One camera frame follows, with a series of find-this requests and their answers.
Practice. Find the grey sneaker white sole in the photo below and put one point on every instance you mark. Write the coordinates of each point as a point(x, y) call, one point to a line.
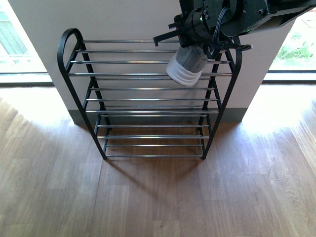
point(186, 66)

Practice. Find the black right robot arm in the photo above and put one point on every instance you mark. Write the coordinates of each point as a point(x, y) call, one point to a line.
point(219, 21)

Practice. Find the black metal shoe rack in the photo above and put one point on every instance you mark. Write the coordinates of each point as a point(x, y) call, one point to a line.
point(130, 105)

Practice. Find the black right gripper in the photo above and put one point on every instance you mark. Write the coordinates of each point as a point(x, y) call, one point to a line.
point(196, 24)

